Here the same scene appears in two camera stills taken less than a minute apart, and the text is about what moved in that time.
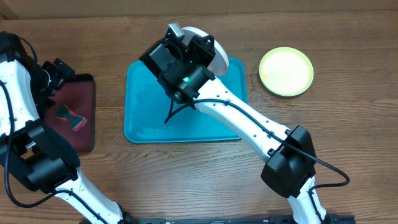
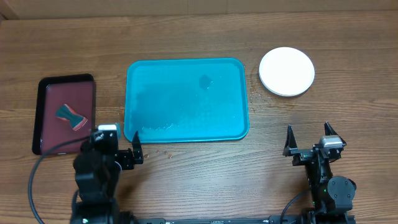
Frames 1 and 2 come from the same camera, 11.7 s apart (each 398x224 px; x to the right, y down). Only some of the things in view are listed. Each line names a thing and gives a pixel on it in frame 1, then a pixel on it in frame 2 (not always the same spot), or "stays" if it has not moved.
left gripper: x=61 y=72 -> x=124 y=159
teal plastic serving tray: x=147 y=107 stays
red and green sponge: x=76 y=122 stays
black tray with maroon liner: x=78 y=94 stays
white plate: x=219 y=65 -> x=286 y=71
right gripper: x=200 y=51 -> x=302 y=155
